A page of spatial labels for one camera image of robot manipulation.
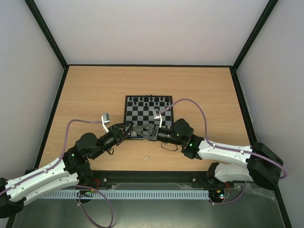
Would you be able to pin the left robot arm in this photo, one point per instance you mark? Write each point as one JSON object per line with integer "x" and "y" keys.
{"x": 68, "y": 170}

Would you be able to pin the black frame rail front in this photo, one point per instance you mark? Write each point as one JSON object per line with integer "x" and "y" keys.
{"x": 197, "y": 179}

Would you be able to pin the black and grey chessboard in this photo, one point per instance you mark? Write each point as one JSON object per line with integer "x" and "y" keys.
{"x": 143, "y": 115}

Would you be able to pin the right electronics board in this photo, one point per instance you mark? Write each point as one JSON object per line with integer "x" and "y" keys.
{"x": 220, "y": 194}

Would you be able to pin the black pieces row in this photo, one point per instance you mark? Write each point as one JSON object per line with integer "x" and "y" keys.
{"x": 148, "y": 100}

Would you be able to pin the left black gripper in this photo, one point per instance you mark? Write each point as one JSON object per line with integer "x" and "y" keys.
{"x": 118, "y": 134}

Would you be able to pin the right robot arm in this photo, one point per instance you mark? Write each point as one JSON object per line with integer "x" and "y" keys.
{"x": 256, "y": 163}

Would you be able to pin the white slotted cable duct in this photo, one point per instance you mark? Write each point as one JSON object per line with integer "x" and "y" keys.
{"x": 134, "y": 194}

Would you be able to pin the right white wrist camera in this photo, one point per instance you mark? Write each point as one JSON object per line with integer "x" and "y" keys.
{"x": 157, "y": 116}

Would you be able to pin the left electronics board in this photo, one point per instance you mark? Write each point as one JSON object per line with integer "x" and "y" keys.
{"x": 86, "y": 193}

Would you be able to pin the electronics board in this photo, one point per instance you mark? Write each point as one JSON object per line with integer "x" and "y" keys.
{"x": 86, "y": 193}
{"x": 220, "y": 194}

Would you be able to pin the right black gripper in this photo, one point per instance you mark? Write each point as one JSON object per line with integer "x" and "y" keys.
{"x": 153, "y": 132}

